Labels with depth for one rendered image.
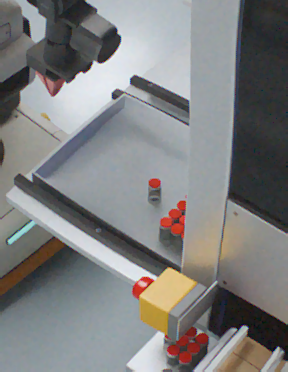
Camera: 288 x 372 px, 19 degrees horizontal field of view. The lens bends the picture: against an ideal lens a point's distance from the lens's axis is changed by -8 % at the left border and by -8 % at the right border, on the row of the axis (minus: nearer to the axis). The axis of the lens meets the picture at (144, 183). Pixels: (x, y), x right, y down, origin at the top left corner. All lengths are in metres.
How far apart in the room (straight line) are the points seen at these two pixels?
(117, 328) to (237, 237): 1.30
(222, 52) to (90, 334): 1.56
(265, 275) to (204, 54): 0.35
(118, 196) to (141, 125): 0.18
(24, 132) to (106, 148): 0.94
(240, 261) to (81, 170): 0.50
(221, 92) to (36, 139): 1.56
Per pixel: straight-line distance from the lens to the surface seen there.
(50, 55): 1.40
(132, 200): 1.59
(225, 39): 0.99
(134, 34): 3.39
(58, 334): 2.47
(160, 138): 1.69
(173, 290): 1.28
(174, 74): 1.83
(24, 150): 2.54
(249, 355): 1.34
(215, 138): 1.10
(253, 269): 1.23
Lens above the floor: 2.07
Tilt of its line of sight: 47 degrees down
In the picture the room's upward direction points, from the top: straight up
